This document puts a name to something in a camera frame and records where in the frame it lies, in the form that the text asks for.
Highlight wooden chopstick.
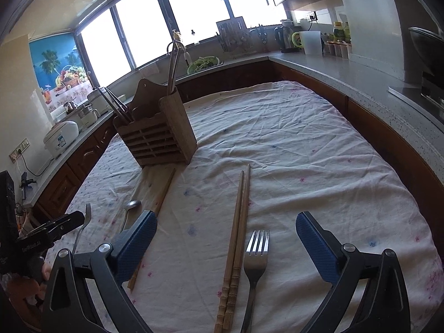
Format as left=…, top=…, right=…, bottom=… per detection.
left=127, top=168, right=176, bottom=291
left=213, top=171, right=244, bottom=333
left=223, top=165, right=251, bottom=332

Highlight person's left hand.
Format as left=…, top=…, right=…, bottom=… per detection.
left=1, top=262, right=51, bottom=332

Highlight small steel fork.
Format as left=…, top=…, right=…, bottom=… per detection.
left=72, top=203, right=92, bottom=254

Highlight steel spoon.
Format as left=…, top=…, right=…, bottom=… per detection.
left=121, top=200, right=142, bottom=231

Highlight white rice cooker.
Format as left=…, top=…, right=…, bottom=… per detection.
left=43, top=120, right=79, bottom=158

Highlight large steel fork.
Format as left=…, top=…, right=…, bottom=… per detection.
left=241, top=230, right=269, bottom=333

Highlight large white steamer pot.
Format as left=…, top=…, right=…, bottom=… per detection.
left=87, top=89, right=111, bottom=116

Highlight wooden utensil holder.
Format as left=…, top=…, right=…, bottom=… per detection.
left=113, top=78, right=197, bottom=167

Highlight lower wooden cabinets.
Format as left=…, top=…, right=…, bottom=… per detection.
left=28, top=53, right=443, bottom=249

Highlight tropical fruit poster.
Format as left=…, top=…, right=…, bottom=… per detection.
left=29, top=33, right=93, bottom=113

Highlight white floral tablecloth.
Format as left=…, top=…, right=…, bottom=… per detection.
left=56, top=82, right=443, bottom=332

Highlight gas stove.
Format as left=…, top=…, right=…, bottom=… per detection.
left=388, top=71, right=443, bottom=130

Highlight metal utensil in holder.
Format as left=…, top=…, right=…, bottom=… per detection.
left=166, top=39, right=183, bottom=95

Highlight green vegetable bowl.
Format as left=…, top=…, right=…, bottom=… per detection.
left=187, top=56, right=221, bottom=74

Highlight black wok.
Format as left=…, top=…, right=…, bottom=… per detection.
left=409, top=26, right=444, bottom=80

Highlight condiment bottles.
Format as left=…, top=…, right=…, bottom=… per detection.
left=324, top=21, right=352, bottom=59

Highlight dish drying rack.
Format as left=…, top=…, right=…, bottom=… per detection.
left=216, top=17, right=252, bottom=53

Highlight white plastic jug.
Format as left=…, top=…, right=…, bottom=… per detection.
left=300, top=31, right=322, bottom=56

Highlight green cup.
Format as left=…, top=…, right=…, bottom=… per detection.
left=291, top=32, right=303, bottom=48

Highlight electric kettle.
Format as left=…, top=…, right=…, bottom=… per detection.
left=274, top=25, right=300, bottom=53

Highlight wall power socket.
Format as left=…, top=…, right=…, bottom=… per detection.
left=9, top=138, right=30, bottom=163

